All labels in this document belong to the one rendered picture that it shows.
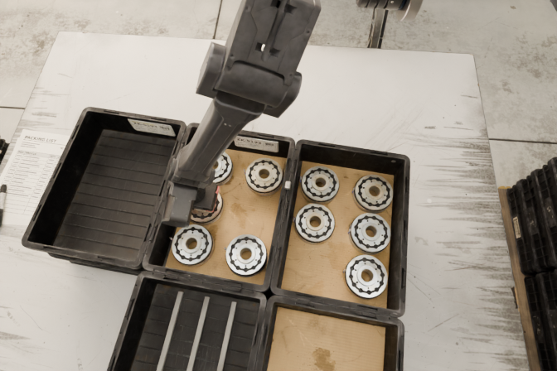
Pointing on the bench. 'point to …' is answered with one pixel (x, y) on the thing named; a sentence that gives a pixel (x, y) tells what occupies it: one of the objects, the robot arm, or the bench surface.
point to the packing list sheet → (29, 173)
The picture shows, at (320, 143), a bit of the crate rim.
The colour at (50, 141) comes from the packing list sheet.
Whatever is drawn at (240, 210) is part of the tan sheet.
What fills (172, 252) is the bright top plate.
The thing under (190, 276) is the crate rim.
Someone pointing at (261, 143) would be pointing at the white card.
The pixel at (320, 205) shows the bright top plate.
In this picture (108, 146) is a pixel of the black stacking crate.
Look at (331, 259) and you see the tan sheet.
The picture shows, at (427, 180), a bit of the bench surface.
